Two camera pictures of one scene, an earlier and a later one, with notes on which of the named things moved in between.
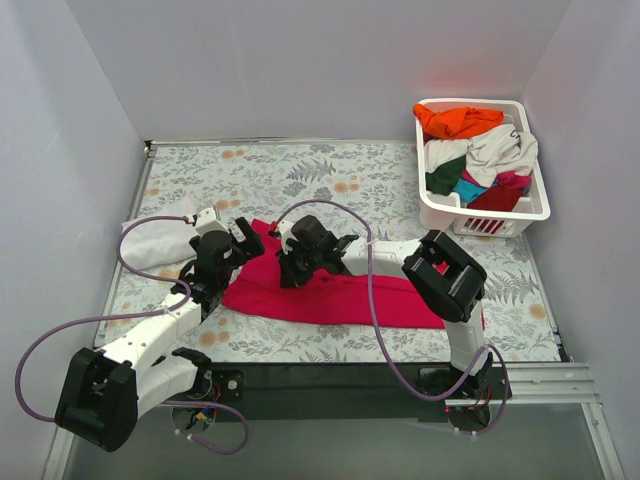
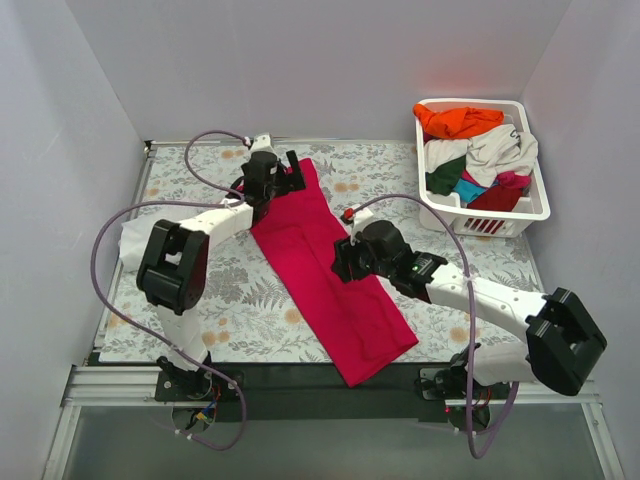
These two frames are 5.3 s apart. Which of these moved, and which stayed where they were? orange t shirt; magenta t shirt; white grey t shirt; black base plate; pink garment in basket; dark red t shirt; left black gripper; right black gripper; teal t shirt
Moved: magenta t shirt; left black gripper; right black gripper
Stayed: orange t shirt; dark red t shirt; pink garment in basket; teal t shirt; white grey t shirt; black base plate
